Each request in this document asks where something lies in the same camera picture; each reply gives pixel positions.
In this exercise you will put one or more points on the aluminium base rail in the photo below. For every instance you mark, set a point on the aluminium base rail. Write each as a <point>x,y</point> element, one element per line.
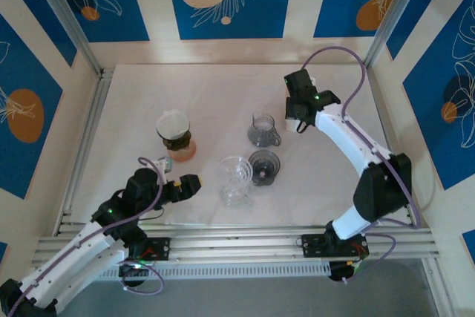
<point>237,246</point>

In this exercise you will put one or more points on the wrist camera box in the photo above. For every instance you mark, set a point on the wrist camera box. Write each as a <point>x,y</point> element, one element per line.
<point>165,165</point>
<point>313,80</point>

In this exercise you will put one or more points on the aluminium frame post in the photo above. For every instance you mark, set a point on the aluminium frame post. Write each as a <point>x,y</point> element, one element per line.
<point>394,12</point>
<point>67,16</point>

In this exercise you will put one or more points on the orange glass server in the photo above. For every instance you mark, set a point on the orange glass server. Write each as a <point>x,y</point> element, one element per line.
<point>183,155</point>

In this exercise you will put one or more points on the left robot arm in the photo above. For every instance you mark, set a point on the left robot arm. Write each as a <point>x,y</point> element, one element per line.
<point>74,257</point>

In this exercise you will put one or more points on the aluminium side rail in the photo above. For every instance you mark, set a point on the aluminium side rail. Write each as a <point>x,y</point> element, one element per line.
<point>95,109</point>

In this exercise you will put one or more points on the white paper coffee filter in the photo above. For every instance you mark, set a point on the white paper coffee filter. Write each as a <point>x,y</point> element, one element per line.
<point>171,124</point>

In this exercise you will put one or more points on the white orange coffee filter pack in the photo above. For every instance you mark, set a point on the white orange coffee filter pack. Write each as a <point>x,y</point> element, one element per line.
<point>293,124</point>

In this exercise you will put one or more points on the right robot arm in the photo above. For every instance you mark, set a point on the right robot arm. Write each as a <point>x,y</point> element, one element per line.
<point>349,135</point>

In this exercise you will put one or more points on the grey glass server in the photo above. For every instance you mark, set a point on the grey glass server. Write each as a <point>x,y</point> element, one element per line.
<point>262,132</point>

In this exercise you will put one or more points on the green glass dripper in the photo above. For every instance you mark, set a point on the green glass dripper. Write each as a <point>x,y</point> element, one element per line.
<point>176,143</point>

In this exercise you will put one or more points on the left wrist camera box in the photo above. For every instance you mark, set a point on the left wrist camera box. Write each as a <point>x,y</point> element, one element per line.
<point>165,165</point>

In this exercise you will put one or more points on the grey glass dripper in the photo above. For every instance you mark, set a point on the grey glass dripper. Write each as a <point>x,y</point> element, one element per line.
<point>264,167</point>

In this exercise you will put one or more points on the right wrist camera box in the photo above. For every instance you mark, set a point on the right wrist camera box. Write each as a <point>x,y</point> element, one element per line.
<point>313,80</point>

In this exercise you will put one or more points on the clear glass dripper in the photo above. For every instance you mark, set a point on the clear glass dripper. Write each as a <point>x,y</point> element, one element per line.
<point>235,170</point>

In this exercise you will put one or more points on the clear glass server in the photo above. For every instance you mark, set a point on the clear glass server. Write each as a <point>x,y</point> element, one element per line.
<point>235,198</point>

